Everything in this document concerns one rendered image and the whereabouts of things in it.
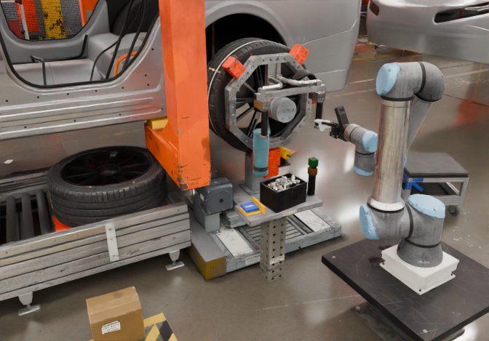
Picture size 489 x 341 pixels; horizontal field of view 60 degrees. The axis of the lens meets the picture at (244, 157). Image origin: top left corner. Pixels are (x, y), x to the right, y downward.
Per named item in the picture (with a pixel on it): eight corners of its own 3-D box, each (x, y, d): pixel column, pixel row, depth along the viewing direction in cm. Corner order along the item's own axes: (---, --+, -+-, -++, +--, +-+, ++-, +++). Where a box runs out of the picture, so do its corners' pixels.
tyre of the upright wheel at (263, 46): (268, 150, 290) (305, 58, 277) (287, 163, 271) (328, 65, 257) (182, 127, 254) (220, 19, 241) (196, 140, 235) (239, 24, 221)
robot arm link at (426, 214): (447, 244, 178) (454, 207, 171) (407, 246, 178) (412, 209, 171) (431, 225, 192) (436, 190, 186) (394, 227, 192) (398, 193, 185)
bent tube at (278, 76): (301, 78, 242) (302, 59, 238) (321, 86, 227) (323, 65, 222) (274, 81, 235) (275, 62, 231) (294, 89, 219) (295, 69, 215)
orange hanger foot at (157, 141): (170, 142, 276) (167, 89, 262) (200, 173, 234) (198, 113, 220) (145, 146, 269) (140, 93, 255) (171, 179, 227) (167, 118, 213)
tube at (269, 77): (271, 82, 234) (271, 62, 230) (290, 90, 218) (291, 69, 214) (242, 86, 227) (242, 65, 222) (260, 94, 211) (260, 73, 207)
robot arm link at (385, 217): (407, 245, 177) (431, 65, 149) (366, 247, 177) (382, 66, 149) (394, 226, 192) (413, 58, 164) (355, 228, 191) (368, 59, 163)
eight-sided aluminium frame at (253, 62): (303, 137, 267) (308, 49, 245) (309, 141, 262) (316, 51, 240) (225, 153, 244) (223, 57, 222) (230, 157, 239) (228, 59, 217)
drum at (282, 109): (276, 111, 250) (277, 88, 245) (297, 121, 233) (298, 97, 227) (256, 115, 245) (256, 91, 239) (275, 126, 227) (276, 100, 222)
